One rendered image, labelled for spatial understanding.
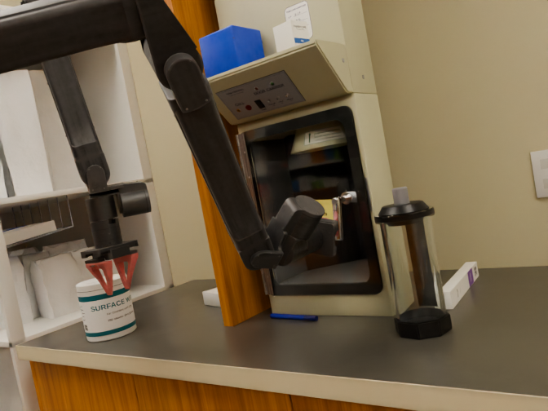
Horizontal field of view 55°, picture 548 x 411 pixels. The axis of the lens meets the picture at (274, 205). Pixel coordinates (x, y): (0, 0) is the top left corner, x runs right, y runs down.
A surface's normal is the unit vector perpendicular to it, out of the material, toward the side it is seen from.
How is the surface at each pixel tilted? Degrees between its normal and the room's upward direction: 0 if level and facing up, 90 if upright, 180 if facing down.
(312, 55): 135
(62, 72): 96
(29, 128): 96
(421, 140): 90
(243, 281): 90
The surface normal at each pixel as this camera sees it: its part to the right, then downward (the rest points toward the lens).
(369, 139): 0.79, -0.11
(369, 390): -0.58, 0.15
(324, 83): -0.29, 0.80
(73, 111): 0.43, 0.07
